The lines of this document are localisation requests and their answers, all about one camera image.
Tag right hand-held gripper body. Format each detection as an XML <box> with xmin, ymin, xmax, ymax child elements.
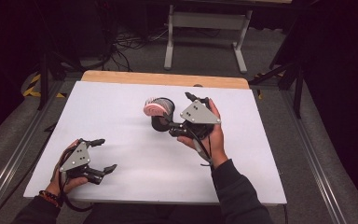
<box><xmin>168</xmin><ymin>96</ymin><xmax>223</xmax><ymax>142</ymax></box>

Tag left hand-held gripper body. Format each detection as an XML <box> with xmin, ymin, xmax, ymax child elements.
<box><xmin>59</xmin><ymin>140</ymin><xmax>105</xmax><ymax>186</ymax></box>

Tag black mesh cup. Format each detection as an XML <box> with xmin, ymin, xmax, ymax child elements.
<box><xmin>148</xmin><ymin>96</ymin><xmax>176</xmax><ymax>133</ymax></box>

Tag pink oval coil object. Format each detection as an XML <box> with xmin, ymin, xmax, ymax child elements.
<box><xmin>143</xmin><ymin>97</ymin><xmax>169</xmax><ymax>118</ymax></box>

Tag person's left hand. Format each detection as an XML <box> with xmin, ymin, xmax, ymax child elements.
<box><xmin>45</xmin><ymin>138</ymin><xmax>90</xmax><ymax>197</ymax></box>

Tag person's right hand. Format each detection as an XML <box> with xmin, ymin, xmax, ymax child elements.
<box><xmin>176</xmin><ymin>98</ymin><xmax>230</xmax><ymax>169</ymax></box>

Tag white board sheet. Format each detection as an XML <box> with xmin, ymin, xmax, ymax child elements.
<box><xmin>22</xmin><ymin>80</ymin><xmax>288</xmax><ymax>206</ymax></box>

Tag yellow black hazard tape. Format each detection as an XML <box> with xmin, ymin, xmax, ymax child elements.
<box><xmin>22</xmin><ymin>72</ymin><xmax>67</xmax><ymax>99</ymax></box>

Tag black tripod stand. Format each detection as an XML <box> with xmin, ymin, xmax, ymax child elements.
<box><xmin>36</xmin><ymin>50</ymin><xmax>87</xmax><ymax>111</ymax></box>

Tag black metal stand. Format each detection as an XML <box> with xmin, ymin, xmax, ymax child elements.
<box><xmin>250</xmin><ymin>60</ymin><xmax>306</xmax><ymax>119</ymax></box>

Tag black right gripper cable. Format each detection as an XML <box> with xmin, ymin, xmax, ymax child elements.
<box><xmin>186</xmin><ymin>126</ymin><xmax>216</xmax><ymax>168</ymax></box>

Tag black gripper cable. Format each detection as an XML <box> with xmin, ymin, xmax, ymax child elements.
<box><xmin>186</xmin><ymin>126</ymin><xmax>216</xmax><ymax>168</ymax></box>
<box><xmin>57</xmin><ymin>171</ymin><xmax>95</xmax><ymax>214</ymax></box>

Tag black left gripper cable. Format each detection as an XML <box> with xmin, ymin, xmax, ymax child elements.
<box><xmin>57</xmin><ymin>171</ymin><xmax>95</xmax><ymax>214</ymax></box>

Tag beaded bracelet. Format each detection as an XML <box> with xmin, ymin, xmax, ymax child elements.
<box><xmin>37</xmin><ymin>189</ymin><xmax>62</xmax><ymax>208</ymax></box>

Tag aluminium rail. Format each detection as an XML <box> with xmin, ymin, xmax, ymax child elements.
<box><xmin>279</xmin><ymin>89</ymin><xmax>350</xmax><ymax>224</ymax></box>
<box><xmin>0</xmin><ymin>79</ymin><xmax>65</xmax><ymax>220</ymax></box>

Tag grey metal table frame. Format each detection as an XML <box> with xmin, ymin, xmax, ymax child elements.
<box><xmin>163</xmin><ymin>3</ymin><xmax>254</xmax><ymax>75</ymax></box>

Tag black floor cables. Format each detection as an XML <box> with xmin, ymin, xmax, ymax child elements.
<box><xmin>103</xmin><ymin>26</ymin><xmax>171</xmax><ymax>73</ymax></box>

